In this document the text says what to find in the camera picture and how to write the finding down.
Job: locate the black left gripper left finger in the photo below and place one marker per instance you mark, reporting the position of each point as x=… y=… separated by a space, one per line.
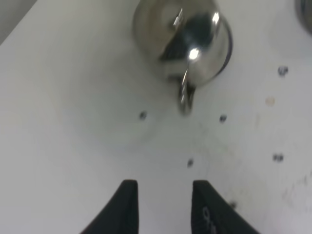
x=120 y=215

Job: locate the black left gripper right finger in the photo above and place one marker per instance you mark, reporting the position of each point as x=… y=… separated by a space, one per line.
x=211 y=214

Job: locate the stainless steel teapot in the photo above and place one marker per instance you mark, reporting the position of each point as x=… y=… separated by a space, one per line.
x=183 y=40

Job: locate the steel teapot saucer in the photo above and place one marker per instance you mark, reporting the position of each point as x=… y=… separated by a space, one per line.
x=230 y=45

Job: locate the left steel cup saucer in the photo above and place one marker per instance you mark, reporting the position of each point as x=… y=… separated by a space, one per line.
x=304 y=13

